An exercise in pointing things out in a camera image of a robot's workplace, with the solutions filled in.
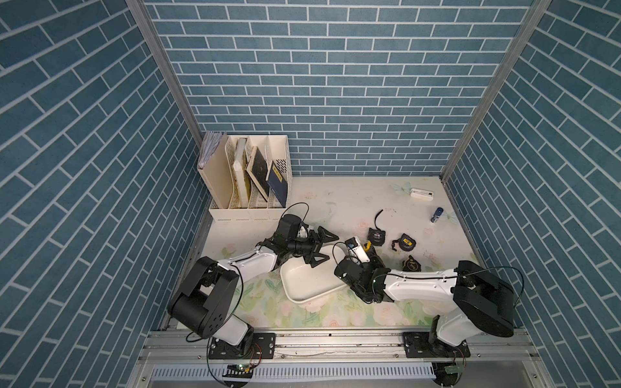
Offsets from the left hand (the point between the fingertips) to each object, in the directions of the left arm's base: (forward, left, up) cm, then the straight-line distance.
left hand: (339, 248), depth 80 cm
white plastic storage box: (-6, +13, -16) cm, 22 cm away
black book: (+36, +33, +2) cm, 49 cm away
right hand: (+2, -12, -6) cm, 13 cm away
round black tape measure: (+8, -27, -10) cm, 30 cm away
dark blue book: (+35, +25, -5) cm, 43 cm away
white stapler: (+35, -41, -11) cm, 55 cm away
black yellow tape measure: (0, -27, -11) cm, 29 cm away
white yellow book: (+27, +36, +11) cm, 46 cm away
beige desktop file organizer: (+30, +49, 0) cm, 57 cm away
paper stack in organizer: (+37, +50, +15) cm, 64 cm away
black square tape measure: (+11, -16, -10) cm, 22 cm away
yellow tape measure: (+2, -10, -1) cm, 10 cm away
